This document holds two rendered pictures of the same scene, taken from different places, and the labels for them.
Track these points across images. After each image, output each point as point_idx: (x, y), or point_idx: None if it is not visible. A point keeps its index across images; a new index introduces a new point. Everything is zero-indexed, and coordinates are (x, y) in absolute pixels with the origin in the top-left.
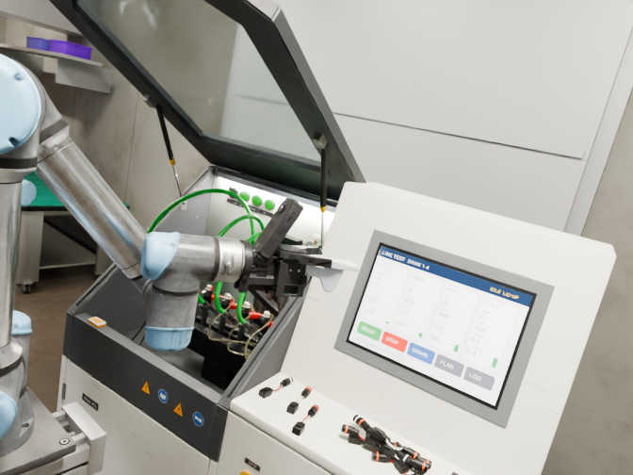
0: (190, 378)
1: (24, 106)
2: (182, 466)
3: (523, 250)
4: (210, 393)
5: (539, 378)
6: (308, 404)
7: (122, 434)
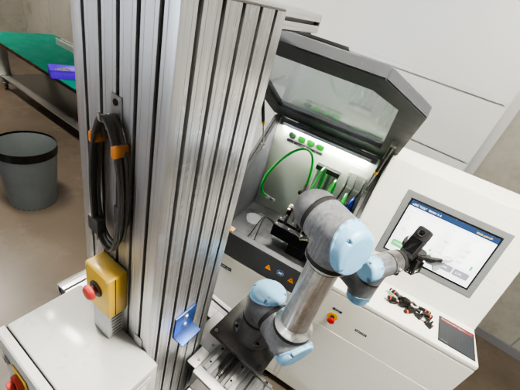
0: (297, 265)
1: (372, 250)
2: None
3: (501, 214)
4: None
5: (494, 278)
6: None
7: (248, 284)
